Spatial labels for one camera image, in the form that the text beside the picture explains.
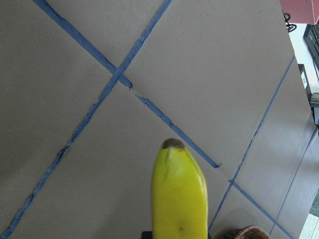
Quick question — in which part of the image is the brown wicker basket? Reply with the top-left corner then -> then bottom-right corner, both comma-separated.
222,225 -> 270,239

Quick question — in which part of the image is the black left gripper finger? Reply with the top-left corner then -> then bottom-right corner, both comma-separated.
141,231 -> 153,239

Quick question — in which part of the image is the pink bin of blocks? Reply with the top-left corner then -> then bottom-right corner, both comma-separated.
279,0 -> 319,25

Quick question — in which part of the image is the black keyboard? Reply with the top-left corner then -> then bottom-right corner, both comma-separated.
303,22 -> 319,61

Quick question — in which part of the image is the greenish yellow banana back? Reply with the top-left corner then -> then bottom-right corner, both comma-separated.
151,138 -> 208,239

